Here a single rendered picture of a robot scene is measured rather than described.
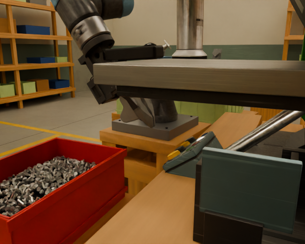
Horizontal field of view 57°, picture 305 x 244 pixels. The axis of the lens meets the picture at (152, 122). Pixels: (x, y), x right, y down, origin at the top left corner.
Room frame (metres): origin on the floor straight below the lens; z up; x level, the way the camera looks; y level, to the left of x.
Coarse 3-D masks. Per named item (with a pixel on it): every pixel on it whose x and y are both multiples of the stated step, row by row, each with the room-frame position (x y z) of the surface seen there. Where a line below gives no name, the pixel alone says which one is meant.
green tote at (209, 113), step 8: (120, 104) 1.53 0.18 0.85; (176, 104) 1.36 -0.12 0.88; (184, 104) 1.34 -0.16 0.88; (192, 104) 1.32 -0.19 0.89; (200, 104) 1.30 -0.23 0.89; (208, 104) 1.28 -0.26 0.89; (216, 104) 1.27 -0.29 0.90; (120, 112) 1.53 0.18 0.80; (184, 112) 1.34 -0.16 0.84; (192, 112) 1.32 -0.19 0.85; (200, 112) 1.30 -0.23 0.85; (208, 112) 1.28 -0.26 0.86; (216, 112) 1.26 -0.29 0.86; (224, 112) 1.25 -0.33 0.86; (232, 112) 1.38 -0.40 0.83; (240, 112) 1.54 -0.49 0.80; (200, 120) 1.30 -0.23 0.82; (208, 120) 1.28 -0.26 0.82; (216, 120) 1.26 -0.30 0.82
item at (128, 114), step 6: (120, 96) 0.57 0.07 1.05; (126, 102) 0.57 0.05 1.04; (138, 102) 0.56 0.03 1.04; (126, 108) 0.57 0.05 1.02; (138, 108) 0.55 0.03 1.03; (144, 108) 0.56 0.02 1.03; (126, 114) 0.57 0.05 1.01; (132, 114) 0.56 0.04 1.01; (138, 114) 0.55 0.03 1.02; (144, 114) 0.55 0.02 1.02; (150, 114) 0.56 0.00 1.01; (126, 120) 0.57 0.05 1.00; (132, 120) 0.56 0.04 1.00; (144, 120) 0.55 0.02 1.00; (150, 120) 0.56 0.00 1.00; (150, 126) 0.56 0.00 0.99
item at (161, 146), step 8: (192, 128) 1.03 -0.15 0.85; (200, 128) 1.03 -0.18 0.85; (104, 136) 0.99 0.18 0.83; (112, 136) 0.97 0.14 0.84; (120, 136) 0.95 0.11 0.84; (128, 136) 0.94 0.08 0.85; (136, 136) 0.93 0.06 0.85; (184, 136) 0.93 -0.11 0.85; (192, 136) 0.94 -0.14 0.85; (120, 144) 0.95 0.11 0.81; (128, 144) 0.93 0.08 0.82; (136, 144) 0.92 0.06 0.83; (144, 144) 0.90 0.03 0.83; (152, 144) 0.88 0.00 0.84; (160, 144) 0.86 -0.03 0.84; (168, 144) 0.85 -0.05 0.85; (176, 144) 0.85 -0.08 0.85; (160, 152) 0.86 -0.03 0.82; (168, 152) 0.85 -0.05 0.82
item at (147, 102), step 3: (141, 99) 0.58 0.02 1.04; (144, 99) 0.58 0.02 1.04; (147, 99) 0.59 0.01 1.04; (144, 102) 0.58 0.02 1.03; (147, 102) 0.58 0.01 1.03; (150, 102) 0.59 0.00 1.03; (144, 105) 0.58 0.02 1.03; (147, 105) 0.58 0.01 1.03; (150, 105) 0.58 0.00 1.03; (147, 108) 0.57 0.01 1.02; (150, 108) 0.58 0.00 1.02; (150, 111) 0.57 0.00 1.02; (153, 111) 0.58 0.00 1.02; (153, 114) 0.57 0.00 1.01; (153, 117) 0.57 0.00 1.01; (153, 120) 0.56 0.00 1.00; (153, 123) 0.56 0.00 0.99
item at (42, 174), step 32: (0, 160) 0.55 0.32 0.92; (32, 160) 0.62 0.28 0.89; (64, 160) 0.63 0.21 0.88; (96, 160) 0.64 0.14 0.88; (0, 192) 0.48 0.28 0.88; (32, 192) 0.47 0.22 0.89; (64, 192) 0.43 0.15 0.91; (96, 192) 0.51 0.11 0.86; (0, 224) 0.34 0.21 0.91; (32, 224) 0.37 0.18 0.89; (64, 224) 0.43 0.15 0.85
